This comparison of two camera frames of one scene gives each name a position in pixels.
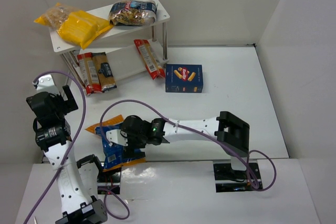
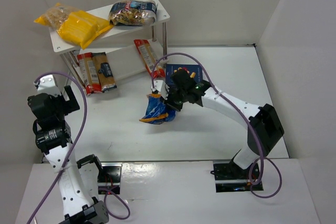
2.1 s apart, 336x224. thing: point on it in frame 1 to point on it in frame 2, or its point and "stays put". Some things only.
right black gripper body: (133, 150) to (172, 100)
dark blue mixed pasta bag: (133, 12) stays put
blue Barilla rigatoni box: (187, 78) stays put
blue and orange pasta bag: (113, 153) to (157, 110)
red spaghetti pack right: (150, 60) stays put
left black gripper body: (66, 99) stays put
